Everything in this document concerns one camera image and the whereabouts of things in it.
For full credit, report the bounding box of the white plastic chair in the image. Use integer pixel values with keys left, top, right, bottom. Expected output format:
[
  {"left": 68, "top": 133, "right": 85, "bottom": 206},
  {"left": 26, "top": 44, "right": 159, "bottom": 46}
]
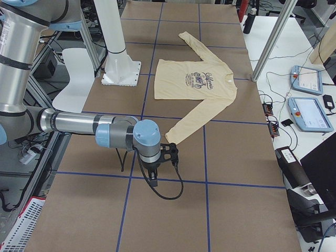
[{"left": 52, "top": 48, "right": 95, "bottom": 113}]

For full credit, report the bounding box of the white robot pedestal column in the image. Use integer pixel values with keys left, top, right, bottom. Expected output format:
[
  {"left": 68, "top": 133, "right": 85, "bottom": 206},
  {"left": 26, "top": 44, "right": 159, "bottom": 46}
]
[{"left": 94, "top": 0, "right": 141, "bottom": 87}]

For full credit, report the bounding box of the beige long-sleeve printed shirt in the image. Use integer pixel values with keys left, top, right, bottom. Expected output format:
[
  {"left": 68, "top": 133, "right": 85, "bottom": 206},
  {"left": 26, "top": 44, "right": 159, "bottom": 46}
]
[{"left": 154, "top": 31, "right": 237, "bottom": 144}]

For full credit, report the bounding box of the blue teach pendant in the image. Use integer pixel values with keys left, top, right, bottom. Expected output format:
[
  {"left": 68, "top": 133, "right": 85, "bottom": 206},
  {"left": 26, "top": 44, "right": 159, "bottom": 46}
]
[
  {"left": 290, "top": 65, "right": 323, "bottom": 96},
  {"left": 287, "top": 97, "right": 334, "bottom": 133}
]

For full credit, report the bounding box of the near blue teach pendant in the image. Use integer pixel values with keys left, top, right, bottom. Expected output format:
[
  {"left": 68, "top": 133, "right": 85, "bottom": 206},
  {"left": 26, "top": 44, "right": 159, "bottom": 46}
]
[{"left": 287, "top": 97, "right": 334, "bottom": 133}]

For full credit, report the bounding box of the red cylinder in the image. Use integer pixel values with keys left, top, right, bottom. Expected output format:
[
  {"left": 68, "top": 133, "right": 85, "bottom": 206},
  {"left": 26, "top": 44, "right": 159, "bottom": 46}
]
[{"left": 238, "top": 0, "right": 249, "bottom": 23}]

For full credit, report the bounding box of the black water bottle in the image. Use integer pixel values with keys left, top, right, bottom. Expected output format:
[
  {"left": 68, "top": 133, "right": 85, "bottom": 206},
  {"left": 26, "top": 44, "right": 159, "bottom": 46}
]
[{"left": 243, "top": 8, "right": 257, "bottom": 34}]

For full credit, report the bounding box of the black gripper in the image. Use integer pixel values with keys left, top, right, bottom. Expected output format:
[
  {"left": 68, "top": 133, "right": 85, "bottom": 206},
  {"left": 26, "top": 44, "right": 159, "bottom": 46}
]
[{"left": 145, "top": 143, "right": 179, "bottom": 186}]

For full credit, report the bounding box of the far blue teach pendant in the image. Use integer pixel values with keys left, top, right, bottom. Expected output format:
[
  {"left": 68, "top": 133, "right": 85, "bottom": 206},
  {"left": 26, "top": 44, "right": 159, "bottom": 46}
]
[{"left": 290, "top": 65, "right": 323, "bottom": 96}]

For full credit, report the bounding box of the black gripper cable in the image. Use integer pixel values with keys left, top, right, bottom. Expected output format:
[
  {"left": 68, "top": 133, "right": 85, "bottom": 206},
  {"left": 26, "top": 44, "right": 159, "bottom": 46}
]
[{"left": 117, "top": 145, "right": 184, "bottom": 202}]

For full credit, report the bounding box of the white perforated basket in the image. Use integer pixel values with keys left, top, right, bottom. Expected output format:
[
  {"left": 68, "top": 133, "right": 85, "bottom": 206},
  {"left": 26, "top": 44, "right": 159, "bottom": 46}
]
[{"left": 1, "top": 196, "right": 46, "bottom": 252}]

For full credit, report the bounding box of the brown paper table cover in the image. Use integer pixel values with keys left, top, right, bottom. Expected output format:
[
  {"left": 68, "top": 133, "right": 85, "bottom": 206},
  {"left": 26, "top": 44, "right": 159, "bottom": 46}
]
[{"left": 25, "top": 0, "right": 302, "bottom": 252}]

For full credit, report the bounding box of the aluminium frame post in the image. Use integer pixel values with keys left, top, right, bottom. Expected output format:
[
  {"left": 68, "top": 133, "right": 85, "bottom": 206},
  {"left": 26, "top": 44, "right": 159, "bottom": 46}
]
[{"left": 251, "top": 0, "right": 297, "bottom": 82}]

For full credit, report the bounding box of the black power adapter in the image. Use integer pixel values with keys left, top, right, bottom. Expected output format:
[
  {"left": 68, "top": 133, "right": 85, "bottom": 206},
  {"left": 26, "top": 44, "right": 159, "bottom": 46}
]
[{"left": 323, "top": 94, "right": 335, "bottom": 110}]

